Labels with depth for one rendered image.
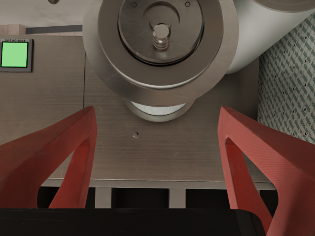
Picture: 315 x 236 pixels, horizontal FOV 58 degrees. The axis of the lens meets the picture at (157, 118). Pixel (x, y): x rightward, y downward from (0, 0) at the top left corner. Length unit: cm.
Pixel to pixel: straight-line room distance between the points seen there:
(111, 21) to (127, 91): 6
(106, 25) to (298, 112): 26
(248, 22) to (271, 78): 17
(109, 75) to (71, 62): 37
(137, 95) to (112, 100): 33
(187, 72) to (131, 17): 7
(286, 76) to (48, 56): 46
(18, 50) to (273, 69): 49
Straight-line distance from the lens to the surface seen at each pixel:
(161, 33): 23
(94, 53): 28
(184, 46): 25
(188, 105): 52
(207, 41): 27
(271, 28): 34
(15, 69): 66
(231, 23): 29
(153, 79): 26
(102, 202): 62
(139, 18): 26
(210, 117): 60
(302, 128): 39
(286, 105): 43
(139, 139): 59
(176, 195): 60
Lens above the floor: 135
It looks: 4 degrees down
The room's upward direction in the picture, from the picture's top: 179 degrees counter-clockwise
